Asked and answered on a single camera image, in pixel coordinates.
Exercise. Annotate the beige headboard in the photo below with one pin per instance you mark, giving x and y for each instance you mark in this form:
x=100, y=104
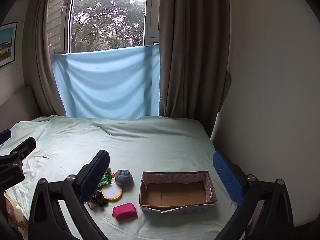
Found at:
x=17, y=105

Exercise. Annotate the dark patterned cloth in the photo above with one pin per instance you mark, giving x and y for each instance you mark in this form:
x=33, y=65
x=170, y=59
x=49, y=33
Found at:
x=98, y=200

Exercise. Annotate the green and white packet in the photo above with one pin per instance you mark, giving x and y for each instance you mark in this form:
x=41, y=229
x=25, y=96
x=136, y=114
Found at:
x=106, y=180

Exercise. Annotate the light blue hanging cloth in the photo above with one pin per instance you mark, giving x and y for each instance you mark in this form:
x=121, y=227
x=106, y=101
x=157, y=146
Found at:
x=107, y=85

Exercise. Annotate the orange plush strawberry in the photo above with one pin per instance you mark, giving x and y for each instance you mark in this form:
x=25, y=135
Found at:
x=109, y=172

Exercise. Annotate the framed wall picture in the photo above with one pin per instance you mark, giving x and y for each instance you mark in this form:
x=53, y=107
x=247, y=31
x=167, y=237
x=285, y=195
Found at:
x=7, y=45

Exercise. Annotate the cardboard box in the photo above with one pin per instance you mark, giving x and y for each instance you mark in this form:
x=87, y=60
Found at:
x=175, y=192

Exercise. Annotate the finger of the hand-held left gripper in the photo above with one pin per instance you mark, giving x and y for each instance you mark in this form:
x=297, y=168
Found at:
x=25, y=146
x=5, y=135

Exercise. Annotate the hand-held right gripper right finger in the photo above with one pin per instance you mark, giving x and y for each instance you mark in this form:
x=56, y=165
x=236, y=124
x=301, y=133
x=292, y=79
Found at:
x=227, y=177

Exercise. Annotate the grey plush towel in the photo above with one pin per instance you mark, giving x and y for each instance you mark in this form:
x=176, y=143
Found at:
x=124, y=177

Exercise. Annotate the pink zip pouch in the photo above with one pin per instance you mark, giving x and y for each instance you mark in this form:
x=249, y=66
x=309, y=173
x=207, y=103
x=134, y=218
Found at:
x=125, y=211

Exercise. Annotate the window with white frame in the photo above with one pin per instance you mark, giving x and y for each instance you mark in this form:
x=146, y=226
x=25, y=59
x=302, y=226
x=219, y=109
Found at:
x=107, y=17

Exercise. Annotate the brown curtain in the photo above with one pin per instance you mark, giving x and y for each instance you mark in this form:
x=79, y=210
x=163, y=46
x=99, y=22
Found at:
x=37, y=55
x=195, y=55

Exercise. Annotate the printed cloth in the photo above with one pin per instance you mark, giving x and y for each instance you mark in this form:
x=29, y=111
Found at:
x=15, y=212

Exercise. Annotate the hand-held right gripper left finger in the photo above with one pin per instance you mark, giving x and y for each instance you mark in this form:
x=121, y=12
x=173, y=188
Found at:
x=93, y=177

